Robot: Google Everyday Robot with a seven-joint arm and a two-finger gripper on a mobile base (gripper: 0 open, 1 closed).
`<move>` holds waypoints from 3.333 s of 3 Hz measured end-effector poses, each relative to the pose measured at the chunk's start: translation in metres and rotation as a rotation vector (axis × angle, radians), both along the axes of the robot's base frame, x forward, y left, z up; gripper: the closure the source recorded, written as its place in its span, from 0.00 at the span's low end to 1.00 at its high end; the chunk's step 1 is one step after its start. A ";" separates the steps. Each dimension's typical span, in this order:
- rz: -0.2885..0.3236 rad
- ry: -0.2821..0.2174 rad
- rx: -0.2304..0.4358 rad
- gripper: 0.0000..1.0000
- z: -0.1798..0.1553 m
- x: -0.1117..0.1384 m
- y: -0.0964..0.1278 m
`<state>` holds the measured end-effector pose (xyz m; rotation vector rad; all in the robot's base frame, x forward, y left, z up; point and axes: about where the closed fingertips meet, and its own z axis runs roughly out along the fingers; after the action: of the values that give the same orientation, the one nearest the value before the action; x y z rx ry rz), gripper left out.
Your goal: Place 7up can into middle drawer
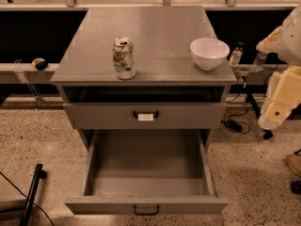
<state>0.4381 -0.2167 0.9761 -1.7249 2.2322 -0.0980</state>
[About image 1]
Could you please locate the person's shoe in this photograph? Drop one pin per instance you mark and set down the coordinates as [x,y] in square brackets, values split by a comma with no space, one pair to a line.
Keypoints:
[294,163]

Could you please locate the black power adapter with cable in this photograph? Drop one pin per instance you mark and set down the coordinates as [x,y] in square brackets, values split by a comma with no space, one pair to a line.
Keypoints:
[234,126]

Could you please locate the small black yellow object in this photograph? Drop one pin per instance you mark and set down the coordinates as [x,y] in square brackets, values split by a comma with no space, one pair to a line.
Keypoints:
[40,63]

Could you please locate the white ceramic bowl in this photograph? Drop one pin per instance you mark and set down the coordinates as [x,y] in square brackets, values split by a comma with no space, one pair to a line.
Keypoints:
[208,53]

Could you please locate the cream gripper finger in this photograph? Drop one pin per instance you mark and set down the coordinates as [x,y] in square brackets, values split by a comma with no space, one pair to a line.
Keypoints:
[270,43]
[282,97]

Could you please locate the green white 7up can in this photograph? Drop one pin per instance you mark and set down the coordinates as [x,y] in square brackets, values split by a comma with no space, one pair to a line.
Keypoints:
[123,58]

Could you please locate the black floor object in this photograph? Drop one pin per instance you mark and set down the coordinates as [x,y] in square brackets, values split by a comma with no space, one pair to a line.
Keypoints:
[296,187]

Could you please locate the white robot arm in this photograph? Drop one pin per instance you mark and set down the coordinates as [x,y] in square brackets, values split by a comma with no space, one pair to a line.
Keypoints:
[289,39]

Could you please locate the black stand leg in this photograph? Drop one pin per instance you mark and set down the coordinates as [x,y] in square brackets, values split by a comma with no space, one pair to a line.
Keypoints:
[250,98]

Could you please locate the clear plastic bottle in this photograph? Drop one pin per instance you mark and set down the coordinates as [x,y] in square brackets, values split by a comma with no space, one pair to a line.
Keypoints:
[236,55]
[259,61]

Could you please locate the clear plastic bottle left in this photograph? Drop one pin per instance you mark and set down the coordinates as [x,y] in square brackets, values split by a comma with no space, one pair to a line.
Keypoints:
[236,55]

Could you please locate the grey middle drawer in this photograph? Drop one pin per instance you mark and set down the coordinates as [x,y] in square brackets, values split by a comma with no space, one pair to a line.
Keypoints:
[145,115]

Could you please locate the grey drawer cabinet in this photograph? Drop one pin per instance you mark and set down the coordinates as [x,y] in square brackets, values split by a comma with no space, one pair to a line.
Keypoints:
[164,69]

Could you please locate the black chair frame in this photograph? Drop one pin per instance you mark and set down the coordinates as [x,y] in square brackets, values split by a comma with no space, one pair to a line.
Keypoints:
[25,205]

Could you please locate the grey open bottom drawer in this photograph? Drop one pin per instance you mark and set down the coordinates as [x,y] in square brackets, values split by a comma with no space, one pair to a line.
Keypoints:
[147,173]

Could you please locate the clear plastic bottle right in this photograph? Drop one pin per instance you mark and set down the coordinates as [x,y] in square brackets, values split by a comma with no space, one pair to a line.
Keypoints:
[259,61]

